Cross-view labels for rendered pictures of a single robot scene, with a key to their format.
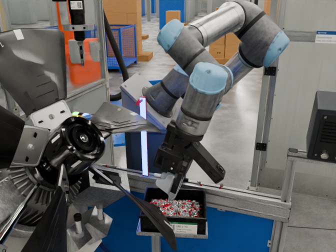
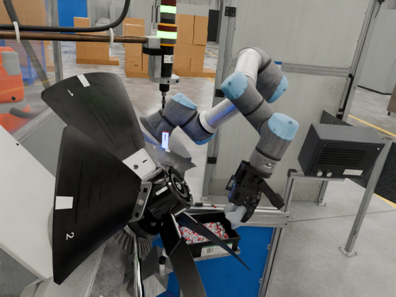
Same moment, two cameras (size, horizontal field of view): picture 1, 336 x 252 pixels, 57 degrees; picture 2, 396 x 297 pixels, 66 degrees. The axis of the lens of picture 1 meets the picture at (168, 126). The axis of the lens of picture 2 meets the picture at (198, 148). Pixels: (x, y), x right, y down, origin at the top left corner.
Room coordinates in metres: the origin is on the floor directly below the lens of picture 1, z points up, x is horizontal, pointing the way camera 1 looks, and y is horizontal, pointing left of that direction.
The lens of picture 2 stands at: (0.05, 0.43, 1.60)
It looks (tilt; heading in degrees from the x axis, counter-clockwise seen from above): 23 degrees down; 335
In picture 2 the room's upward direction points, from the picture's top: 6 degrees clockwise
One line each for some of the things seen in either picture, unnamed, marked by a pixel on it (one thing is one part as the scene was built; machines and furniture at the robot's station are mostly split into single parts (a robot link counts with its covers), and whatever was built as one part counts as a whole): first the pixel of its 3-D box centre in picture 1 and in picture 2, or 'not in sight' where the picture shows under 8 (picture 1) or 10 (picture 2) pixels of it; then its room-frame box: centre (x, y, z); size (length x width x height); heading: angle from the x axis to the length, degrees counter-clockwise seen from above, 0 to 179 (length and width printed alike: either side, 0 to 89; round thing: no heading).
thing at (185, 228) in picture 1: (174, 210); (204, 234); (0.88, -0.02, 0.85); 0.22 x 0.17 x 0.07; 85
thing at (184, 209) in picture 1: (174, 213); (204, 236); (0.88, -0.02, 0.83); 0.19 x 0.14 x 0.04; 85
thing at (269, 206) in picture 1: (170, 187); (184, 213); (1.06, -0.01, 0.82); 0.90 x 0.04 x 0.08; 70
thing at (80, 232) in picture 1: (78, 225); (161, 267); (0.64, 0.23, 0.99); 0.02 x 0.02 x 0.06
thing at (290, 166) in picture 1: (289, 176); (288, 191); (0.92, -0.41, 0.96); 0.03 x 0.03 x 0.20; 70
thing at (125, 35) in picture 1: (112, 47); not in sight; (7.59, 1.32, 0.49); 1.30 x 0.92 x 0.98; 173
